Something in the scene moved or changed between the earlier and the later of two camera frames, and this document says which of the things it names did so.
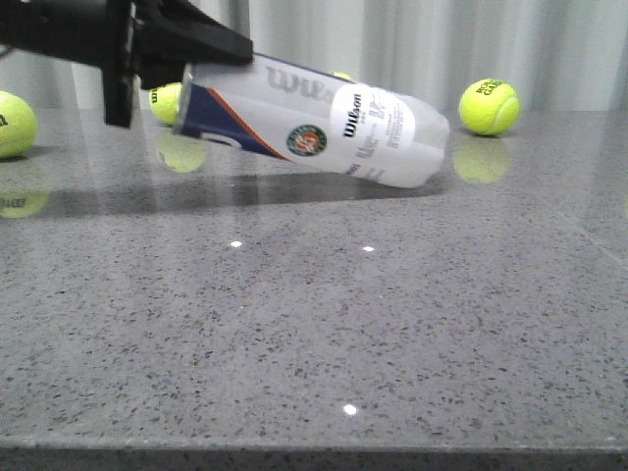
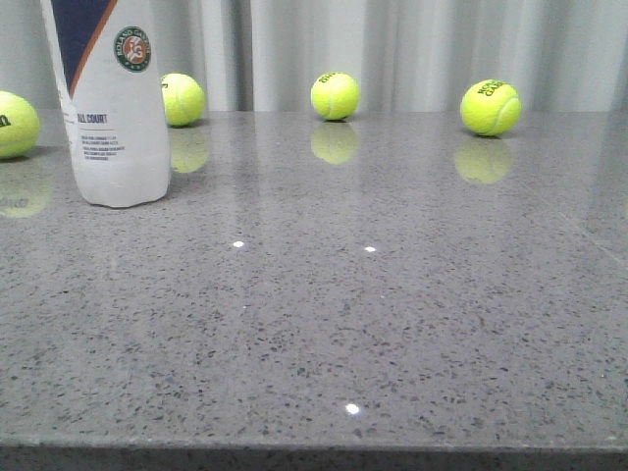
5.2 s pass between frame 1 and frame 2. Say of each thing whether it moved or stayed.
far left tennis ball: stayed
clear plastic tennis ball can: moved
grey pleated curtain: stayed
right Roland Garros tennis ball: stayed
